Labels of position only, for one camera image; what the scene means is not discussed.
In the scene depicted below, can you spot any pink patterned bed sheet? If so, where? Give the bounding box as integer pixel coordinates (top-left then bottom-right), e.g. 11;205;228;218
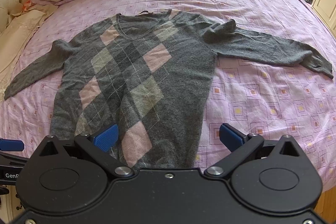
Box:
0;0;336;214

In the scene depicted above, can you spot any cream pillow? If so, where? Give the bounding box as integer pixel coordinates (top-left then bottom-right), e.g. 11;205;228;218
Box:
0;10;47;101

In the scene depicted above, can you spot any grey argyle sweater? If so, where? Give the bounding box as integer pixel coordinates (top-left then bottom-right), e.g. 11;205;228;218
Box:
5;10;334;168

